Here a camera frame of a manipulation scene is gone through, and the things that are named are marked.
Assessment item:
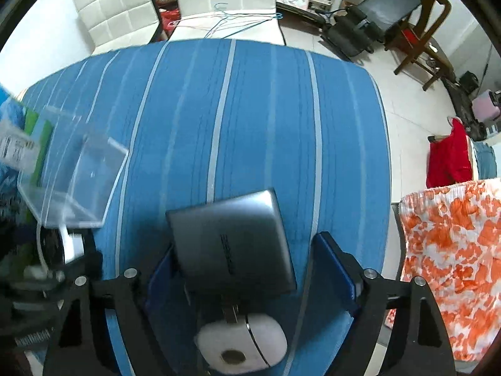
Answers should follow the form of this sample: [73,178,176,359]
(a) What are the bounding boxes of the red cloth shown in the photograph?
[426,117,473,188]

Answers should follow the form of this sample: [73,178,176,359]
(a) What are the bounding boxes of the blue striped tablecloth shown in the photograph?
[17,37,394,376]

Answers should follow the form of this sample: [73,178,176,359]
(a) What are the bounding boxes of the orange white floral cloth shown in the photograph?
[398,178,500,362]

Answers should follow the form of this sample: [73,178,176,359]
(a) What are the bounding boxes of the clear acrylic box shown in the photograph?
[18,106,128,228]

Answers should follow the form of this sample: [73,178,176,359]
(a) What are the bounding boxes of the white earbuds case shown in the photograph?
[194,313,288,375]

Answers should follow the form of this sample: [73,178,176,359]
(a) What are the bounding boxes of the white leather right sofa seat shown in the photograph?
[167,0,287,46]

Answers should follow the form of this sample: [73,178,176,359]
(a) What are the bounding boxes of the wire clothes hangers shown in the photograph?
[169,3,285,46]

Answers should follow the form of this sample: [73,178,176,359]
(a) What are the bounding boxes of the white leather left sofa seat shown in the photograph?
[73,0,165,55]

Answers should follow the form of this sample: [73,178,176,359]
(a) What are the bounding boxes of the blue cardboard box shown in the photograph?
[1,89,53,223]

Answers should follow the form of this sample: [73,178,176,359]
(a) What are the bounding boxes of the pink storage box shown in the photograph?
[472,90,500,122]

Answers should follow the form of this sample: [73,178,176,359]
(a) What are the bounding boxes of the white leather sofa seat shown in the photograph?
[73,0,165,55]
[167,0,287,46]

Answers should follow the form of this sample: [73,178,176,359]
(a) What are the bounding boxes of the grey external drive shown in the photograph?
[167,188,296,299]

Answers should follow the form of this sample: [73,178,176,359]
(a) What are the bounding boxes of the black weight bench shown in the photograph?
[321,0,421,61]

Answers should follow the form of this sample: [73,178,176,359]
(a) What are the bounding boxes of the brown wooden chair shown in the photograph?
[385,0,454,91]

